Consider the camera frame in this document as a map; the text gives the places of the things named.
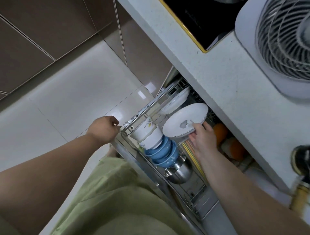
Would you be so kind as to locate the brown cabinet with white seams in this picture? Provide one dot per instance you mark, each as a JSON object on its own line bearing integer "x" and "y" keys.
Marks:
{"x": 48, "y": 29}

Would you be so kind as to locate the small stainless steel bowl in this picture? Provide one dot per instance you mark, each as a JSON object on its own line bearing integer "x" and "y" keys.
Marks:
{"x": 181, "y": 159}

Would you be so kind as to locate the person's left hand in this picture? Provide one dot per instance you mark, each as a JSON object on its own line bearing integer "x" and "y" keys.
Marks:
{"x": 103, "y": 130}

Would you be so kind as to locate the black bottle with gold neck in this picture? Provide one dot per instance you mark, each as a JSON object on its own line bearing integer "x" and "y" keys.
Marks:
{"x": 301, "y": 169}

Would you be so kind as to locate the person's left fingers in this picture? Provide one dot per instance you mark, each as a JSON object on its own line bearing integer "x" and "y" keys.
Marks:
{"x": 114, "y": 122}

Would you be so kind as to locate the white plate with grey print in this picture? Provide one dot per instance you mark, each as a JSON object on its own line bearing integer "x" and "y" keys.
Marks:
{"x": 184, "y": 116}

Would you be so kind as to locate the large stainless steel bowl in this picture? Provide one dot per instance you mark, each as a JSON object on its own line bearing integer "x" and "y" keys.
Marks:
{"x": 180, "y": 173}

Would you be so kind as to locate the green garment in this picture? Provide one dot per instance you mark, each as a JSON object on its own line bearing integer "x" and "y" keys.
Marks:
{"x": 121, "y": 203}

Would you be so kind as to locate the black cooktop with gold trim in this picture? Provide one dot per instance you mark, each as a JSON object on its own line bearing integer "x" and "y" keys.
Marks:
{"x": 205, "y": 17}

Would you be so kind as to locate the blue speckled bowl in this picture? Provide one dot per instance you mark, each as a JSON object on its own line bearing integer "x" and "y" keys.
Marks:
{"x": 173, "y": 161}
{"x": 172, "y": 151}
{"x": 166, "y": 145}

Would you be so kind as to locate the bundle of yellow chopsticks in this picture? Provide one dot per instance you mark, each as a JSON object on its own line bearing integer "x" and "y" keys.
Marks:
{"x": 195, "y": 161}

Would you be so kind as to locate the white bowl with flower print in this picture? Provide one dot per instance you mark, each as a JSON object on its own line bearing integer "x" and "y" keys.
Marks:
{"x": 155, "y": 142}
{"x": 145, "y": 129}

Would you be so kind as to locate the glossy brown cabinet door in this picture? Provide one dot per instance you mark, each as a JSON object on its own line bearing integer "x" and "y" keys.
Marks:
{"x": 143, "y": 53}

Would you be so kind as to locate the plain white plate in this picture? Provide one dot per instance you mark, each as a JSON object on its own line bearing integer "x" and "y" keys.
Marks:
{"x": 176, "y": 100}

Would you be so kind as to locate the white table fan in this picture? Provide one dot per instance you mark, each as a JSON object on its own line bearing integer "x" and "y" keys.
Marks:
{"x": 278, "y": 43}

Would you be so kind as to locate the orange round container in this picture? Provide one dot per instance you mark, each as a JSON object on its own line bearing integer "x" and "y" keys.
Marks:
{"x": 220, "y": 133}
{"x": 237, "y": 150}

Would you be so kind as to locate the person's right forearm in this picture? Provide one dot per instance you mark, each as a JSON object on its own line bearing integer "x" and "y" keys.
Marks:
{"x": 242, "y": 193}

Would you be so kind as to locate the person's left forearm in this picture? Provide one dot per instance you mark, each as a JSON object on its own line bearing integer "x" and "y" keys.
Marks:
{"x": 48, "y": 179}

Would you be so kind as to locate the person's right thumb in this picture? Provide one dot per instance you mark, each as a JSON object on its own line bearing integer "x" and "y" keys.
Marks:
{"x": 192, "y": 139}

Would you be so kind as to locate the person's right hand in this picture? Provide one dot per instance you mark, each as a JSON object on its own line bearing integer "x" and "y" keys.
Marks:
{"x": 204, "y": 142}

